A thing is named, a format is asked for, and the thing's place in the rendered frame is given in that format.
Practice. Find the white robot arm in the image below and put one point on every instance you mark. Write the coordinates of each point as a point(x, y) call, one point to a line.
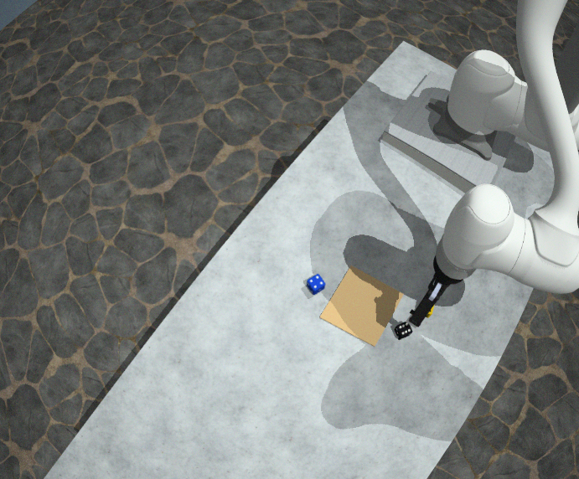
point(483, 231)

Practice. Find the black die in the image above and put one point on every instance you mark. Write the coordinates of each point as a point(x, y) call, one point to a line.
point(403, 330)

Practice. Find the blue die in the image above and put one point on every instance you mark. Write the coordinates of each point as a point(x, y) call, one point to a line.
point(315, 284)

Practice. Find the tan mat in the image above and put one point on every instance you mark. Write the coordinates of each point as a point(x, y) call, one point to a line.
point(362, 306)

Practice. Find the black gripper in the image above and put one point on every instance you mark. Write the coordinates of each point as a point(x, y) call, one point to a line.
point(434, 292)

